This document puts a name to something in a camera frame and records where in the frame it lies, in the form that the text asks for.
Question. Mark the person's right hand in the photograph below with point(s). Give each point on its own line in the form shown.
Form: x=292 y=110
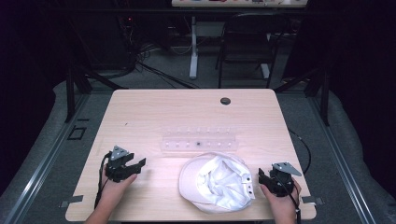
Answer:
x=281 y=207

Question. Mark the white desk leg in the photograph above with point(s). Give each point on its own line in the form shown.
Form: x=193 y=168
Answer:
x=265 y=71
x=194 y=53

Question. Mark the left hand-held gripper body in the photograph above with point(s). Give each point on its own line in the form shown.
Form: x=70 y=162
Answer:
x=117 y=168

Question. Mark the black metal stand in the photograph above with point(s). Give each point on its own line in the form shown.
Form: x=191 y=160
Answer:
x=76 y=84
x=320 y=90

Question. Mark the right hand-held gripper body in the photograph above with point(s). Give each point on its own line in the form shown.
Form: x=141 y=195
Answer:
x=281 y=180

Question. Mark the dark round table grommet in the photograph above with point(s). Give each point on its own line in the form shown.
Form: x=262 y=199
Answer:
x=225 y=100

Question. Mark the white cap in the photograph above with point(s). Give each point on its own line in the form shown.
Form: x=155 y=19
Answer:
x=214 y=183

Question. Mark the aluminium floor rail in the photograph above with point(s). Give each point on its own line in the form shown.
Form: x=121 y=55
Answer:
x=342 y=161
x=46 y=161

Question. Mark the person's left hand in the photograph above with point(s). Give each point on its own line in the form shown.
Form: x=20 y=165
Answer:
x=113 y=193

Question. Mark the black chair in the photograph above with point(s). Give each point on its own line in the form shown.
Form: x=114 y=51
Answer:
x=249 y=46

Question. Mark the clear acrylic rack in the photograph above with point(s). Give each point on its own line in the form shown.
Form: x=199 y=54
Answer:
x=199 y=141

